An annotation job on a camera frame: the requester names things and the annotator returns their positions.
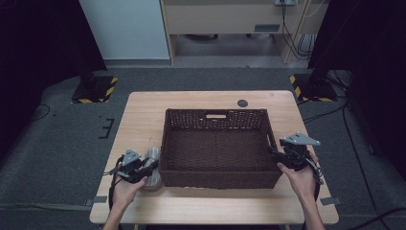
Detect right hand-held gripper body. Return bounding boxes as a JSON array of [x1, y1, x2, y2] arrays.
[[280, 131, 321, 172]]

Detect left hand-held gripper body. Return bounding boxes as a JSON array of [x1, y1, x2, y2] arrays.
[[116, 149, 147, 184]]

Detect grey striped towel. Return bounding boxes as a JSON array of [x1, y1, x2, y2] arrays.
[[140, 147, 164, 192]]

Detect brown wicker basket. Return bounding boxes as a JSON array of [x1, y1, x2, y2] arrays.
[[158, 107, 283, 190]]

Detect person's left hand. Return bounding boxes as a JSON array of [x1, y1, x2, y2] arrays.
[[111, 176, 148, 209]]

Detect person's right hand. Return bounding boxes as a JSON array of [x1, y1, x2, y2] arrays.
[[277, 152, 320, 200]]

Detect grey floor tape piece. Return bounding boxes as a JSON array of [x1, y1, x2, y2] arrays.
[[84, 195, 108, 207], [320, 196, 343, 206]]

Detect black stand base yellow stripes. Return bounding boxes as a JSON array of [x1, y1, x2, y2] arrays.
[[71, 75, 119, 104], [289, 73, 338, 104]]

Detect dark curtain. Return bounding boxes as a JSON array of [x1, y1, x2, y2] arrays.
[[0, 0, 108, 157], [307, 0, 406, 180]]

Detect white partition panel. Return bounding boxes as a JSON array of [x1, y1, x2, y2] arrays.
[[79, 0, 170, 60]]

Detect beige cabinet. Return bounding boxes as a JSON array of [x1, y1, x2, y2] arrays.
[[159, 0, 329, 65]]

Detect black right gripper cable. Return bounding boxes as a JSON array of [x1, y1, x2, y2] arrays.
[[305, 156, 324, 202]]

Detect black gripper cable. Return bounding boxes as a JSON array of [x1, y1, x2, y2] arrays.
[[103, 156, 124, 212], [305, 156, 324, 202]]

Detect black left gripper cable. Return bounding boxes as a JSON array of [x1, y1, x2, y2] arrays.
[[103, 156, 124, 212]]

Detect long black floor cable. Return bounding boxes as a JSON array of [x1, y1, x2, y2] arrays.
[[342, 102, 392, 230]]

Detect thick black floor cable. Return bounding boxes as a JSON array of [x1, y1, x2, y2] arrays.
[[348, 207, 406, 230]]

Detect thin black floor cable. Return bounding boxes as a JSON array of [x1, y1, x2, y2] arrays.
[[31, 103, 52, 122]]

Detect black cable bundle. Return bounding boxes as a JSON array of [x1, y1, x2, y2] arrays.
[[280, 3, 318, 61]]

